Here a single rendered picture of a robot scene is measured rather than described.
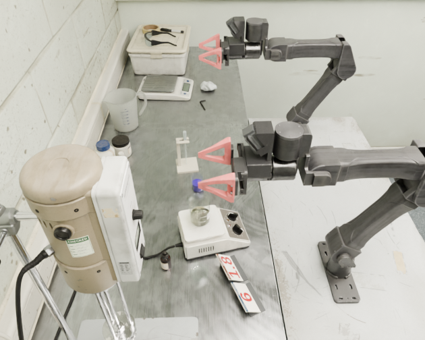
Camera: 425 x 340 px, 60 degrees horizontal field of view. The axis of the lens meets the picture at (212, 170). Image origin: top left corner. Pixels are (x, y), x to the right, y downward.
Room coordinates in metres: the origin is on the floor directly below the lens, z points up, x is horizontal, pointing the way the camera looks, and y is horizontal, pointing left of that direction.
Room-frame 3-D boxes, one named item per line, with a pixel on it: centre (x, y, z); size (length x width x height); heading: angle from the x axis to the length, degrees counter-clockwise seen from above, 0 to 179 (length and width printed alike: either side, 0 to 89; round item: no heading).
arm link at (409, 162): (0.59, -0.35, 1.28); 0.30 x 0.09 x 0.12; 91
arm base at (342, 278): (0.59, -0.36, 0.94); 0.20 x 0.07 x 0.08; 1
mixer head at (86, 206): (0.35, 0.17, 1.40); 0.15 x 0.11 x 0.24; 91
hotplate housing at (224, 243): (0.71, 0.01, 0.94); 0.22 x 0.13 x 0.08; 104
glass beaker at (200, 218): (0.71, 0.04, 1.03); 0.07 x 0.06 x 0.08; 103
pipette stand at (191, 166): (1.06, 0.10, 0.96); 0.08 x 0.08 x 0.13; 9
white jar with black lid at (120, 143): (1.13, 0.36, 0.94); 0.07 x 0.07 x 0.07
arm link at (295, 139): (0.58, -0.18, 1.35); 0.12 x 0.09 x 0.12; 91
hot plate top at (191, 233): (0.70, 0.03, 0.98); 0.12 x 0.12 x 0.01; 14
